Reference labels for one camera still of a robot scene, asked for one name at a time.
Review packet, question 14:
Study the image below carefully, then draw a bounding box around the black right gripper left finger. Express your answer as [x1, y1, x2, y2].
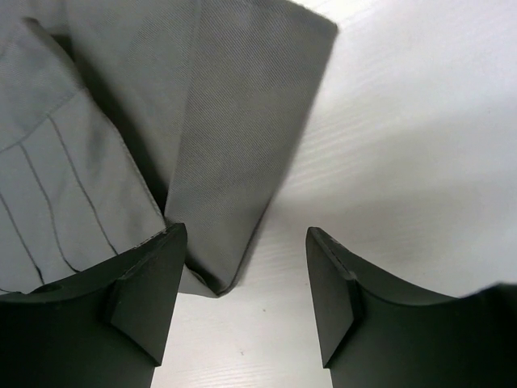
[1, 224, 187, 388]

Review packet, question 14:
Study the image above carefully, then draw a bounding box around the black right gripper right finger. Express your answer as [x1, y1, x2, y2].
[305, 227, 516, 387]

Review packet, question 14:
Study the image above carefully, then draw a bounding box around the grey pleated skirt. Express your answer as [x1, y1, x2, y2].
[1, 1, 338, 297]

